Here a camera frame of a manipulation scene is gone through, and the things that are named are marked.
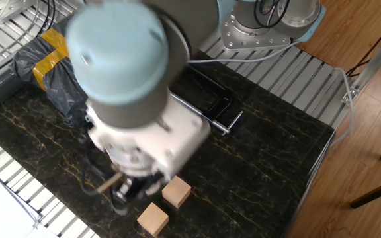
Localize thin black floor cables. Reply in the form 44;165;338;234
345;11;381;79

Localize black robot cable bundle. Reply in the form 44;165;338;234
79;157;132;218

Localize silver robot mounting plate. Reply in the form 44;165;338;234
219;11;293;51

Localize light wooden cube block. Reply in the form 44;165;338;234
136;202;170;237
161;175;192;209

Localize white power strip cable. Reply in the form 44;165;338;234
189;41;357;148

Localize aluminium frame beam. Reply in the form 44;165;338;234
341;28;381;106

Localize black C-clamp steel screw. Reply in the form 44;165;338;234
169;64;244;136

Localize black wrapped package yellow tape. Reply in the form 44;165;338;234
10;18;92;130

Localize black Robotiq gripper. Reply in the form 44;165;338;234
114;170;168;208

